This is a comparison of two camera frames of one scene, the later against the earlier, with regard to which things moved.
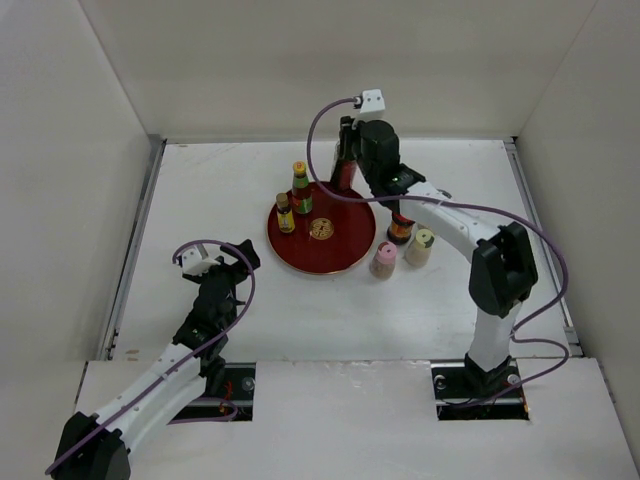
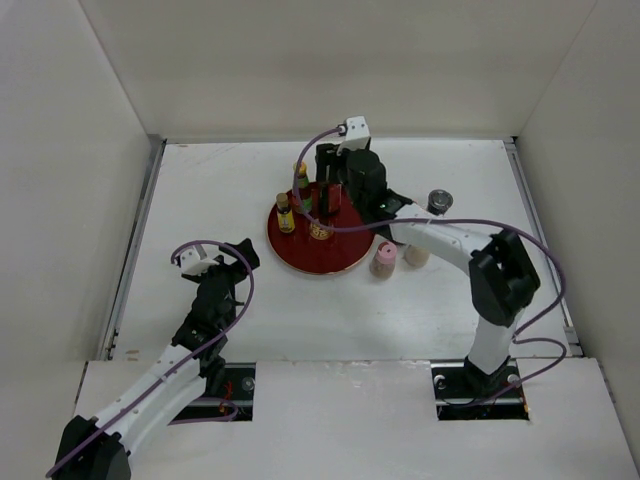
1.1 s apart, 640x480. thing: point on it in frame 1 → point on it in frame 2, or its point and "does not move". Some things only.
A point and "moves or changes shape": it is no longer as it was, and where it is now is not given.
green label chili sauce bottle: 302,203 does not move
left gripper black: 240,269 does not move
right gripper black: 348,132 → 326,156
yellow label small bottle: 286,220 does not move
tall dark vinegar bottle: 345,163 moves or changes shape
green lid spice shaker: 418,253 does not move
